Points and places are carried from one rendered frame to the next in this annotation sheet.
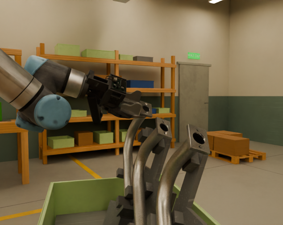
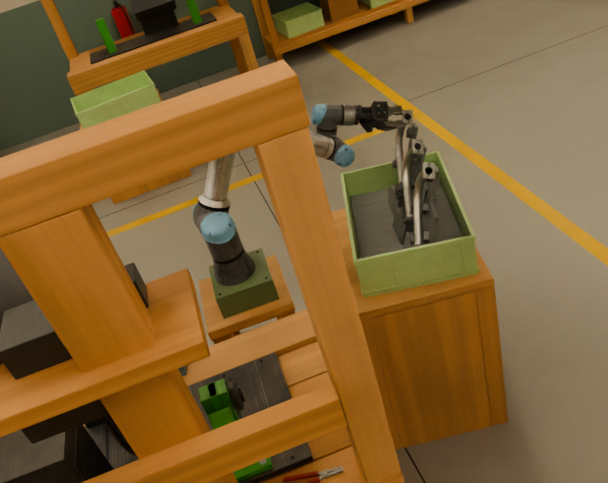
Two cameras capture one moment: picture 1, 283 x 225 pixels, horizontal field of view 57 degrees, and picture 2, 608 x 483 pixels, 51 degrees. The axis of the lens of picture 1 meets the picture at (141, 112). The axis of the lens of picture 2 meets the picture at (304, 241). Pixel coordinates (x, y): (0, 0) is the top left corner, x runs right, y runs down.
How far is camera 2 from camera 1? 1.75 m
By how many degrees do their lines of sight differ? 37
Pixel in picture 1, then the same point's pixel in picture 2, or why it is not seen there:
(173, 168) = (420, 182)
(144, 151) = (408, 158)
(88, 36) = not seen: outside the picture
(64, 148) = (307, 34)
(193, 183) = (432, 189)
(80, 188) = (364, 174)
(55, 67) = (333, 112)
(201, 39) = not seen: outside the picture
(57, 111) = (347, 157)
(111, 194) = (392, 175)
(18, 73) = (321, 143)
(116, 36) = not seen: outside the picture
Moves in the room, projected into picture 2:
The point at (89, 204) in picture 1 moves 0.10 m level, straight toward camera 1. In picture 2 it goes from (375, 185) to (377, 197)
